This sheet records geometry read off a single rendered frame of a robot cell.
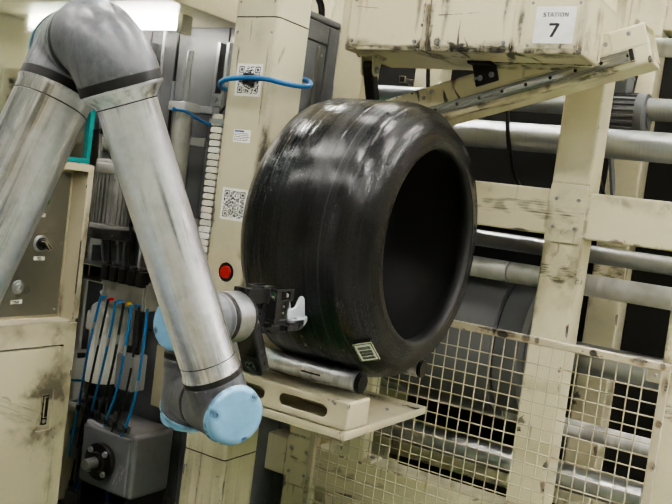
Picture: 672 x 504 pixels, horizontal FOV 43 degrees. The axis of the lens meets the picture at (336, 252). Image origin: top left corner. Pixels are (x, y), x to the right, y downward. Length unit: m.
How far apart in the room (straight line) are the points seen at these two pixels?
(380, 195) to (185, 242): 0.52
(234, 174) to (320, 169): 0.41
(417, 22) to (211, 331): 1.11
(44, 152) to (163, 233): 0.21
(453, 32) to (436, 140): 0.36
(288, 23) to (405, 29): 0.29
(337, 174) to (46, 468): 1.03
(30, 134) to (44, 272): 0.85
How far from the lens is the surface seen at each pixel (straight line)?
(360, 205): 1.60
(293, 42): 2.05
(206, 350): 1.25
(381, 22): 2.16
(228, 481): 2.11
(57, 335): 2.09
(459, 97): 2.18
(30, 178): 1.28
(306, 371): 1.80
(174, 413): 1.41
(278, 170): 1.70
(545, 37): 1.98
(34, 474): 2.16
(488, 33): 2.03
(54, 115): 1.29
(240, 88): 2.03
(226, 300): 1.44
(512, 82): 2.13
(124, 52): 1.19
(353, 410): 1.75
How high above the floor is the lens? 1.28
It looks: 4 degrees down
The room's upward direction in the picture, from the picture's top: 7 degrees clockwise
